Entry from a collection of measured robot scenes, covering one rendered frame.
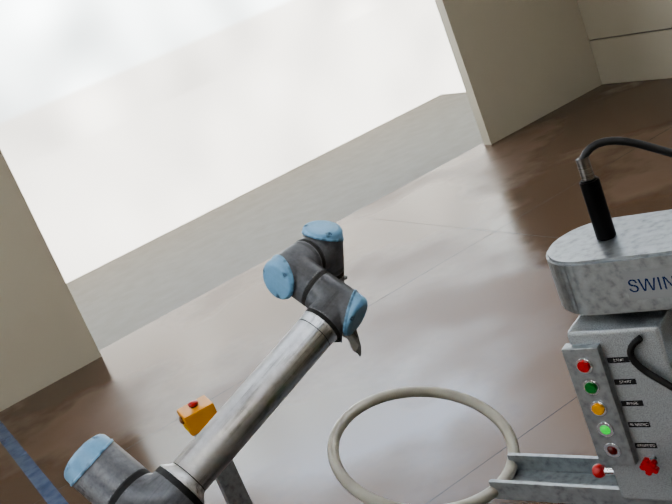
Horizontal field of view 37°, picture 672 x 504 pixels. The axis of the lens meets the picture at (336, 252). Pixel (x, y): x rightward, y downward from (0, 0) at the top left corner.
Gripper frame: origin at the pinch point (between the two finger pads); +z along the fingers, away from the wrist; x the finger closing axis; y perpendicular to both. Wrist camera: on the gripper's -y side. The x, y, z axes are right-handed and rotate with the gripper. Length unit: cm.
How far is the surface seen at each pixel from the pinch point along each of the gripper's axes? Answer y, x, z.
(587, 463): 16, 61, 21
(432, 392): -21.4, 26.3, 28.7
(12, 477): -298, -234, 313
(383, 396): -19.6, 12.9, 28.4
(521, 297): -337, 100, 202
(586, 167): 18, 53, -58
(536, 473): 11, 50, 28
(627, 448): 38, 63, -3
